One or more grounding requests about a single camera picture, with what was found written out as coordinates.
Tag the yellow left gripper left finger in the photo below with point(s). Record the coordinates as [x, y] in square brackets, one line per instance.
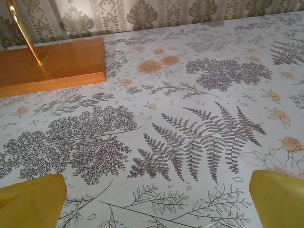
[31, 204]

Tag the floral print tablecloth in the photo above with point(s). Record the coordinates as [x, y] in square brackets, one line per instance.
[166, 133]

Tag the orange wooden stand base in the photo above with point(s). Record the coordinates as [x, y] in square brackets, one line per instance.
[66, 64]

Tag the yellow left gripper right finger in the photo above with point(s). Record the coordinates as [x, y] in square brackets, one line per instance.
[280, 202]

